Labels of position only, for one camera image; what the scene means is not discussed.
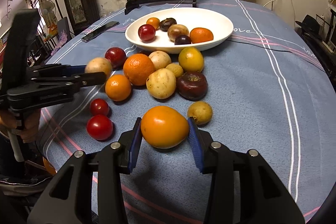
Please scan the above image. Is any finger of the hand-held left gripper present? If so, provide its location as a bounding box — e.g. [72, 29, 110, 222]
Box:
[29, 71, 108, 92]
[26, 64, 88, 77]

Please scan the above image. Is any yellow lemon fruit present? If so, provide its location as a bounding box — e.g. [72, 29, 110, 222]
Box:
[178, 47, 205, 73]

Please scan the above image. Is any person's dark clothing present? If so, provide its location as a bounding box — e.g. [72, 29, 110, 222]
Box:
[0, 132, 57, 224]

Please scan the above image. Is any orange mandarin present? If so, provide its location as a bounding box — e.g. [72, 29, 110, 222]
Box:
[123, 53, 156, 86]
[189, 27, 214, 44]

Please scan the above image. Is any dark purple plum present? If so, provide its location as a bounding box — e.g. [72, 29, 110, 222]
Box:
[174, 34, 192, 45]

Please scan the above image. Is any person's left hand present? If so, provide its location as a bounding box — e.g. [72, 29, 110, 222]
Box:
[0, 109, 41, 144]

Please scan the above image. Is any tan longan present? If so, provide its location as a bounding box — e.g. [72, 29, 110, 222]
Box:
[165, 63, 184, 80]
[187, 101, 213, 125]

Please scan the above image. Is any dark red plum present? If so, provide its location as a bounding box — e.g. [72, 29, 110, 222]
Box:
[138, 24, 156, 42]
[104, 47, 127, 69]

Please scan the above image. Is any small orange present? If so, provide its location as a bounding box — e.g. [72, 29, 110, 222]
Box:
[146, 17, 161, 30]
[105, 74, 132, 102]

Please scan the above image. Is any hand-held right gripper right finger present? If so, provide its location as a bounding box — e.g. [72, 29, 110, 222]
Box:
[187, 116, 306, 224]

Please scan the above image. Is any red cherry tomato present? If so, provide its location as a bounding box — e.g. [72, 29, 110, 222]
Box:
[90, 98, 110, 117]
[86, 114, 114, 141]

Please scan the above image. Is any large potato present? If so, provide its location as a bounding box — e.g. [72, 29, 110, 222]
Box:
[146, 68, 177, 100]

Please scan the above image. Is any white standing fan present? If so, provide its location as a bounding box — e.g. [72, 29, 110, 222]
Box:
[39, 0, 57, 26]

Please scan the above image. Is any egg-shaped yellow-orange persimmon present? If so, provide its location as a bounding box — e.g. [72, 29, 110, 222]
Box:
[141, 106, 190, 149]

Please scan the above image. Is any white oval plate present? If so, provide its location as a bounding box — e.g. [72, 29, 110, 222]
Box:
[125, 8, 234, 54]

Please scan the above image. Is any black hat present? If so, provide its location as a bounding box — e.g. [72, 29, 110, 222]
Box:
[295, 15, 324, 35]

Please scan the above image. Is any small potato back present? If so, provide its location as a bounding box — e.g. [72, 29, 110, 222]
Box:
[148, 51, 172, 71]

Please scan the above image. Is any black computer desk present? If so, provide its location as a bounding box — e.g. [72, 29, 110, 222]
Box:
[295, 27, 336, 75]

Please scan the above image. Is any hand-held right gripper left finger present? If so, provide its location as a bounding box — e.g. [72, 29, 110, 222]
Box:
[27, 117, 143, 224]

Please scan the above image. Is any purple cloth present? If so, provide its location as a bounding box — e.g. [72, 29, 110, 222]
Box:
[51, 31, 70, 56]

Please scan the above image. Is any black smartphone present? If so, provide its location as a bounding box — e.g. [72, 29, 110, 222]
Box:
[81, 21, 120, 42]

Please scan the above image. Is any brown passion fruit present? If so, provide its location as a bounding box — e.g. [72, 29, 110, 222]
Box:
[167, 25, 190, 41]

